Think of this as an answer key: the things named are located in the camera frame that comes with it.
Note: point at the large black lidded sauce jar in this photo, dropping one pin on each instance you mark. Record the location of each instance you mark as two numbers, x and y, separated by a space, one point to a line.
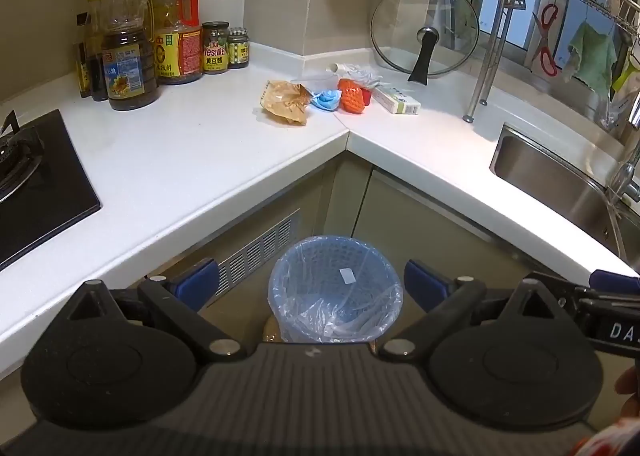
215 53

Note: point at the stainless steel sink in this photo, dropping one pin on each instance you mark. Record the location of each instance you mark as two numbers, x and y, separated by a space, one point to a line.
540 170

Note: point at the large dark oil bottle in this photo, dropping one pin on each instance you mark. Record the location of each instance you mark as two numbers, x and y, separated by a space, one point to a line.
127 65

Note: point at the black gas stove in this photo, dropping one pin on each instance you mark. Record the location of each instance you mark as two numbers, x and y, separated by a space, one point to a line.
50 196

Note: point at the yellow capped sauce bottle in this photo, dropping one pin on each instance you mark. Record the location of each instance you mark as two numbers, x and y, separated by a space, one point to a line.
96 60

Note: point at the orange silicone scrubber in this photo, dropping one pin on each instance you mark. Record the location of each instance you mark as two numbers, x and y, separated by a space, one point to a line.
351 95

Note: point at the grey cabinet vent grille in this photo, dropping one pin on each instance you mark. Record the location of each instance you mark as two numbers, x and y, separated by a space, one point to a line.
260 251

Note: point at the metal dish rack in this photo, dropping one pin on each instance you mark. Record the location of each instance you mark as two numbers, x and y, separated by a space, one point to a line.
493 35

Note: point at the glass pot lid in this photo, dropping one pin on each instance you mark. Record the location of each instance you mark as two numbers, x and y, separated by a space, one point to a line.
425 53

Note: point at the beige cabinet panel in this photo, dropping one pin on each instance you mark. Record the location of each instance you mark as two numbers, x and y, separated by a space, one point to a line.
240 211

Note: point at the chrome faucet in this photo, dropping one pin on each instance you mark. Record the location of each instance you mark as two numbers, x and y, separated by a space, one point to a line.
620 180

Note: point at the green dish cloth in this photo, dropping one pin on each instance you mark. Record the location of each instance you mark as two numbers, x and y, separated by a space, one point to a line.
592 55

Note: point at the white paper tube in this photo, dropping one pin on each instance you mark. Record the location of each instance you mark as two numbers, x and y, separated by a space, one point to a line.
337 68

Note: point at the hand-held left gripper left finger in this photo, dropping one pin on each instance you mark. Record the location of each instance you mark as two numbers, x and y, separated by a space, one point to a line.
199 278

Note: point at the yellow green cloth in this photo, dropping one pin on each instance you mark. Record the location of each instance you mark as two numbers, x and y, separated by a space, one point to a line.
627 78

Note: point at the clear bubble wrap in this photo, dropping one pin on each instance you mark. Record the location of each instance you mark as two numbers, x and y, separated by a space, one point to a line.
362 75

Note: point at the small dark sauce bottle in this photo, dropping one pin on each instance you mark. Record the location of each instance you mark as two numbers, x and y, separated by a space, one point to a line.
82 65

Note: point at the blue plastic mesh bin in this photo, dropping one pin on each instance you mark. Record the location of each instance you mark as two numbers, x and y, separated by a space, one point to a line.
335 261

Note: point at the person's right hand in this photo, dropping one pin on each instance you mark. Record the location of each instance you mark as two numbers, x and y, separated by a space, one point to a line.
630 391

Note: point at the blue face mask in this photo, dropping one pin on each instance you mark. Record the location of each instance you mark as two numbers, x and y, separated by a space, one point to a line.
326 99

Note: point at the red plastic cap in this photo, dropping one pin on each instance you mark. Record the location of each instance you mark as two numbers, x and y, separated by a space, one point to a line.
367 95

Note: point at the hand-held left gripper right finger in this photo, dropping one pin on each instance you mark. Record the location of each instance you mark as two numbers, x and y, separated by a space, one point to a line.
425 282

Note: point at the small checkered lid sauce jar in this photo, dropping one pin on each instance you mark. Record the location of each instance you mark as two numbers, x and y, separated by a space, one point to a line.
238 51

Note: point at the white cardboard box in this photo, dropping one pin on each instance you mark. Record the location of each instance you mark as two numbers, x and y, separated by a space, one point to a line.
395 100

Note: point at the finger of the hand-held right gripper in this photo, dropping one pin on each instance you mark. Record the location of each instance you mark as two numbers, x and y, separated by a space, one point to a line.
612 280

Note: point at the red scissors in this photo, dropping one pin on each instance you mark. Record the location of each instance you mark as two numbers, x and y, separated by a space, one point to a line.
545 41

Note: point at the clear plastic box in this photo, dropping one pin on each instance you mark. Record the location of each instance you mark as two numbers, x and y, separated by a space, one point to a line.
315 81

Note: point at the beige cabinet door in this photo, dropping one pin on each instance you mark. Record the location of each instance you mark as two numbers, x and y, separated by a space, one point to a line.
440 231

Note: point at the brown paper bag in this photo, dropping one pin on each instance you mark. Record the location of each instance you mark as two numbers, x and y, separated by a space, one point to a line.
285 100

